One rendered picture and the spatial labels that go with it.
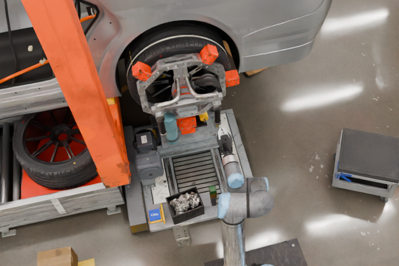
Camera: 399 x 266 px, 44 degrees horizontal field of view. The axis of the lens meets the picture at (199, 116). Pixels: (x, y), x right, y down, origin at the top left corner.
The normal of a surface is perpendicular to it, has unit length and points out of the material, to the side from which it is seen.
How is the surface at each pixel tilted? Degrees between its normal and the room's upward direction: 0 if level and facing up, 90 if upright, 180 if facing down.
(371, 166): 0
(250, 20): 90
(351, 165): 0
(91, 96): 90
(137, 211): 0
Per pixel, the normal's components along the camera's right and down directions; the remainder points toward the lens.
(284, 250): -0.05, -0.58
